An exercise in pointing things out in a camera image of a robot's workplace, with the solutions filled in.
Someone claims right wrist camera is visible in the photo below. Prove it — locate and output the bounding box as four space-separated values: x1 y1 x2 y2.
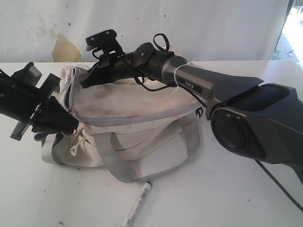
85 29 124 56

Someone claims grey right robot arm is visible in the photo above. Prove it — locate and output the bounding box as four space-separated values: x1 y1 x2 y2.
82 43 303 179

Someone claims white canvas duffel bag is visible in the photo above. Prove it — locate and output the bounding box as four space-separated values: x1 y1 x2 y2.
35 65 203 183

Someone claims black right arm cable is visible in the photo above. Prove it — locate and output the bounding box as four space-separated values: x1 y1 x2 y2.
92 34 214 107

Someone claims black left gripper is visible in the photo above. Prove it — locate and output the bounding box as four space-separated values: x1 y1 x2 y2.
9 73 78 141

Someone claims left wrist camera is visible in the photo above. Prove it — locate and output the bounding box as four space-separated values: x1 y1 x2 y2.
11 62 42 87

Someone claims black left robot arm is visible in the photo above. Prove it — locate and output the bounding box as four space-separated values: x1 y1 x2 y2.
0 71 79 141

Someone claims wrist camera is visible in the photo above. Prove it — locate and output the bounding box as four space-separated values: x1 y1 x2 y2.
85 29 124 56
11 62 42 87

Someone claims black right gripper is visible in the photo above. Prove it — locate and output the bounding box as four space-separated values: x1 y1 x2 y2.
80 53 147 88

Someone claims black and white marker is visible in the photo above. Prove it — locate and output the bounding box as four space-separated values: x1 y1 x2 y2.
121 181 152 227

